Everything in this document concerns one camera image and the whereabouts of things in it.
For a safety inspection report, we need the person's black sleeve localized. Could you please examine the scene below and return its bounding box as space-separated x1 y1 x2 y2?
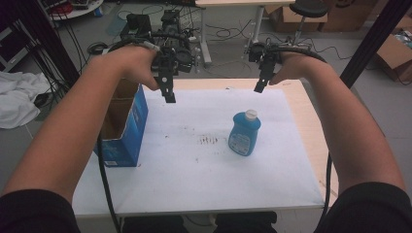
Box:
0 188 82 233
312 182 412 233

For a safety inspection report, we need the person's right hand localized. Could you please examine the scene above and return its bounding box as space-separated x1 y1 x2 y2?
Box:
267 50 326 86

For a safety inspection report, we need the white table mat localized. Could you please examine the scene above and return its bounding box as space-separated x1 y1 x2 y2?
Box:
71 87 326 217

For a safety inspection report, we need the person's leg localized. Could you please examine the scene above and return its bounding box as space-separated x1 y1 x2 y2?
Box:
214 211 279 233
121 215 189 233

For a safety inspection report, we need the round white table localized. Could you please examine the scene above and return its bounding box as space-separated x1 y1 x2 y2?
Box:
48 0 105 21

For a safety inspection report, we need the blue bottle with white cap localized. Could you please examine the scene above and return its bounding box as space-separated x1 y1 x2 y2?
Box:
227 109 262 157

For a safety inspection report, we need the person's left hand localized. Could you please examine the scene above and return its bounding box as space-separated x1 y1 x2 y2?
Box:
95 44 161 92

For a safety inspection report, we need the open brown cardboard box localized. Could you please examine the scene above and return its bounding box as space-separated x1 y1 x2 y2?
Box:
375 16 412 83

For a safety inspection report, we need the person's right leg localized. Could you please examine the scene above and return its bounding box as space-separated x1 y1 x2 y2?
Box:
214 211 279 233

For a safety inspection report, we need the blue cardboard box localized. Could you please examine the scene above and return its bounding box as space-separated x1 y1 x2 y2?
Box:
92 79 150 168

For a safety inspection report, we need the person's left leg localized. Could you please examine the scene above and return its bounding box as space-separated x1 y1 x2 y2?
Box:
121 215 189 233

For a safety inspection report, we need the black swivel stool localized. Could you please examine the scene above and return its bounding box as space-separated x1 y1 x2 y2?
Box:
285 0 328 48

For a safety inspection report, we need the black metal post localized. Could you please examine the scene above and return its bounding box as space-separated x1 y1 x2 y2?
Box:
13 0 82 88
339 0 412 89

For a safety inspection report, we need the white cloth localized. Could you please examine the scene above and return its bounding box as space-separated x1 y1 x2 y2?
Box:
0 71 52 130

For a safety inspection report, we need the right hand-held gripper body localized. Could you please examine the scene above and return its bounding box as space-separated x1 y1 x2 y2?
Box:
247 42 283 71

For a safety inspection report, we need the person's right black sleeve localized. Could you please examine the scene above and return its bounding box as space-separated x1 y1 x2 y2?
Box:
312 182 412 233

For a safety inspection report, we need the black floor cable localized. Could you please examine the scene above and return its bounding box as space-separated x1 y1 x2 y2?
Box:
205 18 255 42

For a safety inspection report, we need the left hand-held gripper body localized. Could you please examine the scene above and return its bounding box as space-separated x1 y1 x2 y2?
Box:
149 43 197 88

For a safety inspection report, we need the small black computer tower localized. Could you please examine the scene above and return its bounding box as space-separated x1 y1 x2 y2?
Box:
160 9 183 47

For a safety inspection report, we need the large brown cardboard box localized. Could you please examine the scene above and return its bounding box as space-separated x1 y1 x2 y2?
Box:
319 0 385 33

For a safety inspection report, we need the flat brown cardboard box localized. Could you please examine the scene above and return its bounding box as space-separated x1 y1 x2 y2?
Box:
265 4 328 33

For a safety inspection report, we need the right hand-held gripper black cable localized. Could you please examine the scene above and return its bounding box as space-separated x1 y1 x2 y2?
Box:
275 45 334 224

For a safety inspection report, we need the white desk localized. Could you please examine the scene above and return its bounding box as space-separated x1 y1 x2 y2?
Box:
194 0 296 67

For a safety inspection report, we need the large black computer tower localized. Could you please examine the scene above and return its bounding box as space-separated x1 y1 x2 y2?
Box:
120 13 154 43

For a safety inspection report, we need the person's left black sleeve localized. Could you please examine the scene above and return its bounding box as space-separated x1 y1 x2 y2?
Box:
0 188 82 233

